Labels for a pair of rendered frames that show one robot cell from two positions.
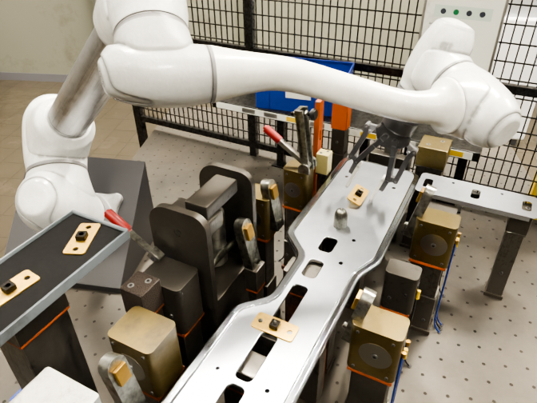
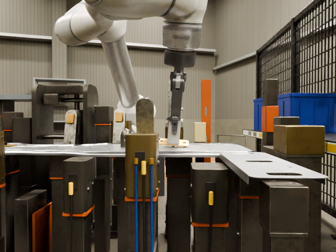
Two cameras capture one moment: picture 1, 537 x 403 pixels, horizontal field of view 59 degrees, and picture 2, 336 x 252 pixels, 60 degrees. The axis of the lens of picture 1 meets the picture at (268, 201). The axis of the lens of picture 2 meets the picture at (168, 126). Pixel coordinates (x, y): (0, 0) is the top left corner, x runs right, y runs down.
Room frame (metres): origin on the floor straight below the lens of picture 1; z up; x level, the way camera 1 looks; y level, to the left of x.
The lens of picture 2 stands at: (0.64, -0.92, 1.07)
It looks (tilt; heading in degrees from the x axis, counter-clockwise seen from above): 1 degrees down; 64
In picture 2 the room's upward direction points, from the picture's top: straight up
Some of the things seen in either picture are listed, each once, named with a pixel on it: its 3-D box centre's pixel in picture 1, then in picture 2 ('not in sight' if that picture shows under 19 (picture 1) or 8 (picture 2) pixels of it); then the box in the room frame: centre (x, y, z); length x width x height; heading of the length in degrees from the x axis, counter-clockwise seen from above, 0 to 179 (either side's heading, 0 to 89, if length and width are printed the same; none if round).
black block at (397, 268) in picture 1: (400, 318); (77, 230); (0.73, -0.30, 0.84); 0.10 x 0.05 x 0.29; 62
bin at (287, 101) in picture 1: (304, 85); (289, 114); (1.53, -0.13, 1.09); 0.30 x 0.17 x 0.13; 71
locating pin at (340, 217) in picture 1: (340, 219); (126, 140); (0.88, -0.17, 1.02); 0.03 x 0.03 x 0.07
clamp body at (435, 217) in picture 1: (431, 276); (142, 224); (0.84, -0.39, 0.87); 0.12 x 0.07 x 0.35; 62
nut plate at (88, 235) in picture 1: (81, 236); not in sight; (0.64, 0.33, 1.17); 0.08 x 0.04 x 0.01; 176
